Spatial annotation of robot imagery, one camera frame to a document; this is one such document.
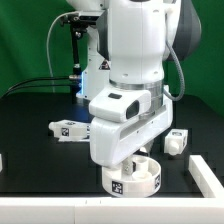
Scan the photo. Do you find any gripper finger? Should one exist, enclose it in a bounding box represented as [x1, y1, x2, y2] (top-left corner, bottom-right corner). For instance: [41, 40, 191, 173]
[124, 161, 133, 174]

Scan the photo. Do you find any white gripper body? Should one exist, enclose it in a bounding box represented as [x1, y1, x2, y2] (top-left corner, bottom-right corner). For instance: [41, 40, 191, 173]
[89, 85, 173, 167]

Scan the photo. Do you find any white round stool seat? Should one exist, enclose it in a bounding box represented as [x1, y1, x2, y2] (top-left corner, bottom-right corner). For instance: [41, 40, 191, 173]
[102, 155, 161, 198]

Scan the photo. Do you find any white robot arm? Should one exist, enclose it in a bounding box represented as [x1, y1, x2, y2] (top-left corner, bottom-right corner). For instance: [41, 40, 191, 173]
[66, 0, 201, 167]

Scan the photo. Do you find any white marker sheet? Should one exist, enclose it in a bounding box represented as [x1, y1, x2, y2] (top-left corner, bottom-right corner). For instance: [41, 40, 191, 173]
[59, 124, 89, 142]

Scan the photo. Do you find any white L-shaped fence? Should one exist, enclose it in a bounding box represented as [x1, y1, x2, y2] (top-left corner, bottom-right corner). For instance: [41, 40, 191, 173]
[0, 155, 224, 224]

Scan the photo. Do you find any black cable upper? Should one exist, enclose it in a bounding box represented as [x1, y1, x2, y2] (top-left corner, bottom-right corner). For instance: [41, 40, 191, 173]
[6, 76, 82, 93]

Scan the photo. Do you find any black cable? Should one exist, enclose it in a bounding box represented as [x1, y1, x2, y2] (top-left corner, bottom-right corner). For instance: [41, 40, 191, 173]
[6, 76, 82, 93]
[0, 83, 82, 100]

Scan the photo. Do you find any black cable lower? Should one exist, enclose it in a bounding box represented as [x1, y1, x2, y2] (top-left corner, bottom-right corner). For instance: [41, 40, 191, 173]
[0, 83, 82, 100]

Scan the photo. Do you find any black camera stand pole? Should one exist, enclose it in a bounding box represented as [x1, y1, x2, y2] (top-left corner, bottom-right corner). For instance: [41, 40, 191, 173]
[70, 26, 82, 103]

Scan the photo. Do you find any black camera on stand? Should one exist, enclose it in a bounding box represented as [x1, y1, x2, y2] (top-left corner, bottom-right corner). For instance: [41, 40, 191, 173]
[59, 10, 104, 25]

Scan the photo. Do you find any grey camera cable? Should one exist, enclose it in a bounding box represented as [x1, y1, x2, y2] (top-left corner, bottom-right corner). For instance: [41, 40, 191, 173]
[45, 11, 80, 94]

